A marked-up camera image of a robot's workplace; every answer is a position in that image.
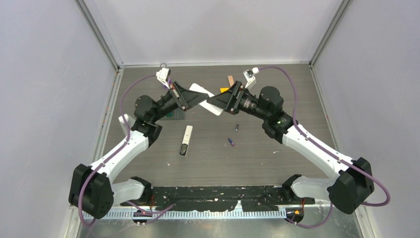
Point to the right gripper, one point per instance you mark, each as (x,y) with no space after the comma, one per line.
(230,101)

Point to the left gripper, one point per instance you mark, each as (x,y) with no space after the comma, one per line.
(187,98)

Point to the slim white remote control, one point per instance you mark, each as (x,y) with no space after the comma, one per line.
(186,140)

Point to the large white remote control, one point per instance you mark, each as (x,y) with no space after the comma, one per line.
(209,107)

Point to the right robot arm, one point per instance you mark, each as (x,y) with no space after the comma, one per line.
(347,184)

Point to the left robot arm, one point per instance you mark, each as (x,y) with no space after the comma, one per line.
(93,190)

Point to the orange toy board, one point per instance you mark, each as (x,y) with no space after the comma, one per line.
(223,89)

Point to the grey lego baseplate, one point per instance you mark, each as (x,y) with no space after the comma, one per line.
(177,115)

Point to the thin wooden stick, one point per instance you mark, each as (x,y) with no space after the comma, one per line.
(230,80)

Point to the purple battery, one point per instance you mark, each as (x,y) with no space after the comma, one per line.
(231,142)

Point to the white metronome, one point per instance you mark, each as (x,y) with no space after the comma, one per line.
(126,121)

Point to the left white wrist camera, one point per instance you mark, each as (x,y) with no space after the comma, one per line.
(163,76)

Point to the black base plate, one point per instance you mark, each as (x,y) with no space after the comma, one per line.
(220,198)

